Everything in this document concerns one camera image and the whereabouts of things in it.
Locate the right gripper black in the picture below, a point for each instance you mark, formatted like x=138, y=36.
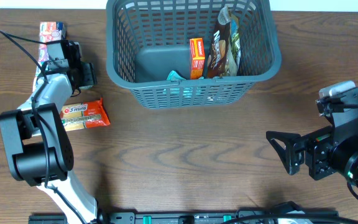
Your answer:
x=299, y=152

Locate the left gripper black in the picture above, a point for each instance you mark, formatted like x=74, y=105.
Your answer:
x=94, y=74

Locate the Kleenex tissue multipack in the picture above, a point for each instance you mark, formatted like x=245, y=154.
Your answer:
x=49, y=31

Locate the grey plastic basket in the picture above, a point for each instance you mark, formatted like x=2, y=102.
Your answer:
x=154, y=33

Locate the orange Redoxon box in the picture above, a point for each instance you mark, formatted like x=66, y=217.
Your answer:
x=197, y=56

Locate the brown Nescafe Gold pouch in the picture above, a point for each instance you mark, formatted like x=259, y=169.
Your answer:
x=225, y=50

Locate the green lid pesto jar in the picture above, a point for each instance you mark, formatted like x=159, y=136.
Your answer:
x=87, y=87

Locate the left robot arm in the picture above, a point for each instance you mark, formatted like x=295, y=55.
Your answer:
x=36, y=144

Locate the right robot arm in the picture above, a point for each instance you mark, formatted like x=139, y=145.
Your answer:
x=181, y=93

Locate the San Remo spaghetti packet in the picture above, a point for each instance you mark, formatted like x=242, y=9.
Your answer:
x=84, y=115

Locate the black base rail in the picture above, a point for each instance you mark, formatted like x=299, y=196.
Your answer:
x=198, y=217

